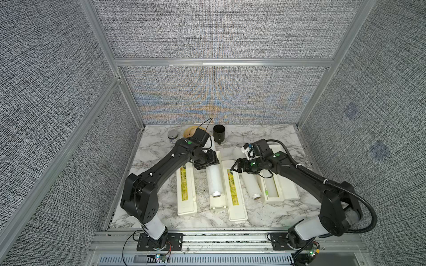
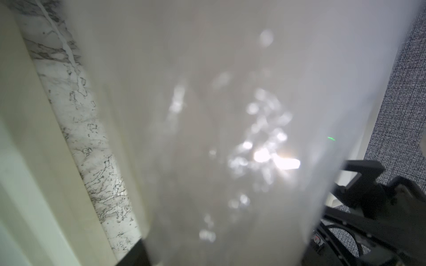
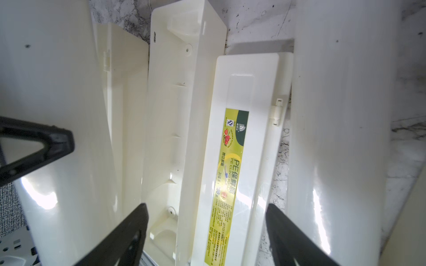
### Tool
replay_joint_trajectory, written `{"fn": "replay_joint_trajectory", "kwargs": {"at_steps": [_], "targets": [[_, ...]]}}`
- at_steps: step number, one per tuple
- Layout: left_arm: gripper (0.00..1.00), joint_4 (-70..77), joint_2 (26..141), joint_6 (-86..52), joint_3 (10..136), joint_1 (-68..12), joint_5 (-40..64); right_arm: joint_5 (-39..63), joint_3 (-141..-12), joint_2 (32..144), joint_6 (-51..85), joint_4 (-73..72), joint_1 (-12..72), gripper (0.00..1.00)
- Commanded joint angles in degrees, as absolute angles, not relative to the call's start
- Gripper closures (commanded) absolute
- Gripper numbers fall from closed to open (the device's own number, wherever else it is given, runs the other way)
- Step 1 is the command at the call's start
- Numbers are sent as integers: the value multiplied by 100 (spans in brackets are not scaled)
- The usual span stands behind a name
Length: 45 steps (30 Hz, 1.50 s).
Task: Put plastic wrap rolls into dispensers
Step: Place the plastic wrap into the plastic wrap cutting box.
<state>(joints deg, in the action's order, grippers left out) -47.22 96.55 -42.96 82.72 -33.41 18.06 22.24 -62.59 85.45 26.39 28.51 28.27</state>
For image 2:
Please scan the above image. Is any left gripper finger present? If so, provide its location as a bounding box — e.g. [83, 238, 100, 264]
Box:
[116, 239, 152, 266]

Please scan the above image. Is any white plastic wrap roll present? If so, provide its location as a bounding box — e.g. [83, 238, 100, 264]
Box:
[65, 1, 422, 266]

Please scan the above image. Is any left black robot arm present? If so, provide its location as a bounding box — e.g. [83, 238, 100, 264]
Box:
[120, 154, 426, 266]

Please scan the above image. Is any left white wrap dispenser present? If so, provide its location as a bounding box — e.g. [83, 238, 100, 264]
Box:
[1, 1, 117, 266]

